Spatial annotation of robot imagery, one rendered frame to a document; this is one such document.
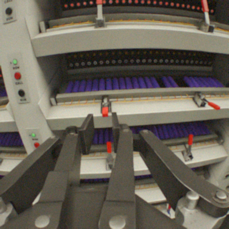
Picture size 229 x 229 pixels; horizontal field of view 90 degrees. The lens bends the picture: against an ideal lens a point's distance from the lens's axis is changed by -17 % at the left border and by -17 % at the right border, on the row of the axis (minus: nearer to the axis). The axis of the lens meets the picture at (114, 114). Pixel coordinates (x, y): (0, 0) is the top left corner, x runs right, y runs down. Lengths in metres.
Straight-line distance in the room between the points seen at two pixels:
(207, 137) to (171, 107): 0.25
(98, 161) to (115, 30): 0.38
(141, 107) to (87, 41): 0.21
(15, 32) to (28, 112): 0.20
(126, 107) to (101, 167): 0.21
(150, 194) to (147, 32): 0.57
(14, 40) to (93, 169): 0.42
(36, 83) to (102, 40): 0.18
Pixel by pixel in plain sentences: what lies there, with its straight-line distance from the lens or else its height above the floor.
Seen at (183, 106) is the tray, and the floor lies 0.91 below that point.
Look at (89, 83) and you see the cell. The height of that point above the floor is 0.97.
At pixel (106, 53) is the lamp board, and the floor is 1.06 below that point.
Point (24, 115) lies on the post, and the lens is 0.40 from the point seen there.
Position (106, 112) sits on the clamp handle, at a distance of 0.28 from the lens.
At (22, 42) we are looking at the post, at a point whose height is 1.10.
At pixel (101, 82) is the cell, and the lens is 0.43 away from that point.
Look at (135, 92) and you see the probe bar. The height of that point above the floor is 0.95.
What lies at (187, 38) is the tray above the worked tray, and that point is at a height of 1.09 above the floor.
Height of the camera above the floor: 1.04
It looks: 23 degrees down
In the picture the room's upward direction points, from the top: 3 degrees counter-clockwise
